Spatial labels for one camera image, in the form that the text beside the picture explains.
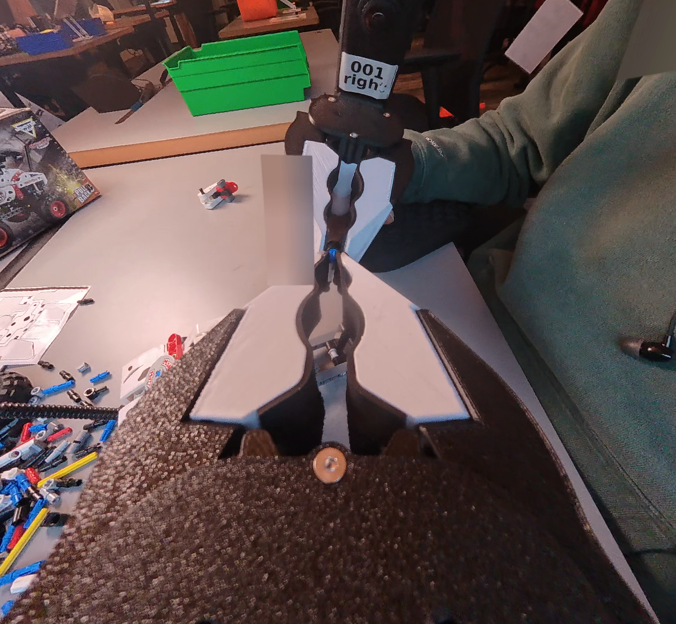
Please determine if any pile of small brick parts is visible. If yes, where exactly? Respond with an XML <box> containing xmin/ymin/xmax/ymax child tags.
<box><xmin>0</xmin><ymin>354</ymin><xmax>114</xmax><ymax>609</ymax></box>

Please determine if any black toy tyre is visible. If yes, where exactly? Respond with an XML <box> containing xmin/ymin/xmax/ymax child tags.
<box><xmin>0</xmin><ymin>367</ymin><xmax>33</xmax><ymax>410</ymax></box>

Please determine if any white paper sheet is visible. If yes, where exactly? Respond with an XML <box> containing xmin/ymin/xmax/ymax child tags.
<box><xmin>504</xmin><ymin>0</ymin><xmax>584</xmax><ymax>75</ymax></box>

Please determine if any toy truck cardboard box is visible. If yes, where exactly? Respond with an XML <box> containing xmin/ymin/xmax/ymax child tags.
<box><xmin>0</xmin><ymin>107</ymin><xmax>101</xmax><ymax>260</ymax></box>

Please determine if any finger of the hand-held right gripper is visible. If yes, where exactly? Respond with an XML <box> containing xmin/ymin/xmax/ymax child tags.
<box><xmin>312</xmin><ymin>141</ymin><xmax>340</xmax><ymax>253</ymax></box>
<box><xmin>342</xmin><ymin>158</ymin><xmax>397</xmax><ymax>264</ymax></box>

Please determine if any white sticker sheet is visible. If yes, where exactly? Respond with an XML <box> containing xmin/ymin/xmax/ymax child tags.
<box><xmin>0</xmin><ymin>286</ymin><xmax>92</xmax><ymax>363</ymax></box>

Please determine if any white brick toy truck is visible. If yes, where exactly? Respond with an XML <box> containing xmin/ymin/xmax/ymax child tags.
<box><xmin>119</xmin><ymin>324</ymin><xmax>353</xmax><ymax>416</ymax></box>

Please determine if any black chair armrest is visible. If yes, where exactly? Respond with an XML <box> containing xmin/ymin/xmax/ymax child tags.
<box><xmin>364</xmin><ymin>201</ymin><xmax>529</xmax><ymax>273</ymax></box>

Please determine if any green plastic bin stack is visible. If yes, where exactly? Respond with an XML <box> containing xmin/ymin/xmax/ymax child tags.
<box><xmin>162</xmin><ymin>29</ymin><xmax>312</xmax><ymax>117</ymax></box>

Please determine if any person's green sweatshirt torso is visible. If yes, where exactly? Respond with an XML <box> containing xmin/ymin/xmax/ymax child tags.
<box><xmin>467</xmin><ymin>69</ymin><xmax>676</xmax><ymax>582</ymax></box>

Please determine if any black ridged rod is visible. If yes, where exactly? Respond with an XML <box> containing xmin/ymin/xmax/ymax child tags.
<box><xmin>0</xmin><ymin>401</ymin><xmax>119</xmax><ymax>424</ymax></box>

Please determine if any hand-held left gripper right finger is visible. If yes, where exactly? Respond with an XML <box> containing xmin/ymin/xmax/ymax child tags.
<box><xmin>339</xmin><ymin>253</ymin><xmax>472</xmax><ymax>422</ymax></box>

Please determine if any grey desk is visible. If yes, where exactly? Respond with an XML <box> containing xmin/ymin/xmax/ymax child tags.
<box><xmin>0</xmin><ymin>140</ymin><xmax>642</xmax><ymax>624</ymax></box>

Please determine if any black earbud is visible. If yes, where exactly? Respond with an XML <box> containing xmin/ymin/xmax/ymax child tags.
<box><xmin>619</xmin><ymin>312</ymin><xmax>676</xmax><ymax>363</ymax></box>

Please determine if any small white red brick assembly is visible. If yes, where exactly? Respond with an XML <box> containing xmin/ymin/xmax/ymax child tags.
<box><xmin>198</xmin><ymin>178</ymin><xmax>239</xmax><ymax>211</ymax></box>

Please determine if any blue plastic bin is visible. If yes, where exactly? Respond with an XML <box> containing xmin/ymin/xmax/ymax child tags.
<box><xmin>13</xmin><ymin>16</ymin><xmax>109</xmax><ymax>54</ymax></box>

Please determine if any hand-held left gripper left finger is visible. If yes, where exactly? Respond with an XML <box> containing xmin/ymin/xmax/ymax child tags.
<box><xmin>187</xmin><ymin>257</ymin><xmax>325</xmax><ymax>424</ymax></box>

